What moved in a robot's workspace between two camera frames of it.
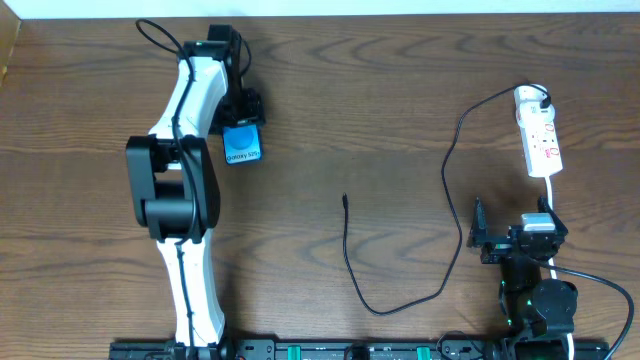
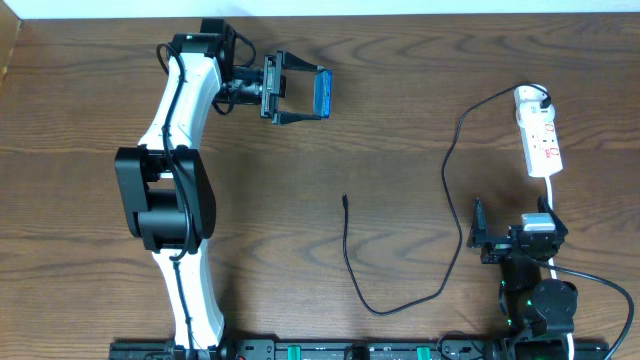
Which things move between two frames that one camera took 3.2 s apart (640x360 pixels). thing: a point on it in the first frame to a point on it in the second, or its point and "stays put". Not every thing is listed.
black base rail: [350, 350] stays put
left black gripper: [240, 114] to [271, 86]
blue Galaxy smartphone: [243, 143] to [323, 93]
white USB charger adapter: [529, 111] stays put
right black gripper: [505, 240] stays put
